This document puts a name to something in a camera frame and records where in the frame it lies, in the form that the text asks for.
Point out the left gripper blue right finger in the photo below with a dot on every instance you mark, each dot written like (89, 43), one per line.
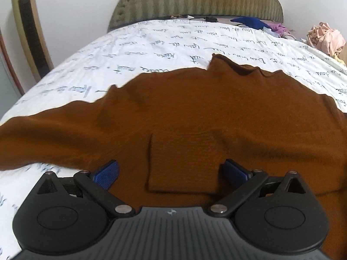
(232, 175)

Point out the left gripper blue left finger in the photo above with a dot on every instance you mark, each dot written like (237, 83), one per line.
(106, 175)

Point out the brown knit sweater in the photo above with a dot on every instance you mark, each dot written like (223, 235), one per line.
(170, 132)

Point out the peach pink clothes pile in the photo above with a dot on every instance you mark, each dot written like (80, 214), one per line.
(326, 39)

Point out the white script-print bedsheet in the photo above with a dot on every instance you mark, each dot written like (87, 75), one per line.
(160, 46)

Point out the dark blue garment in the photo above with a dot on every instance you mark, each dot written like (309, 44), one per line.
(251, 22)

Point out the purple garment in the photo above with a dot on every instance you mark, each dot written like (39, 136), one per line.
(279, 29)

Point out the gold tower fan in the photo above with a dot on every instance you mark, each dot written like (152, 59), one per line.
(32, 38)

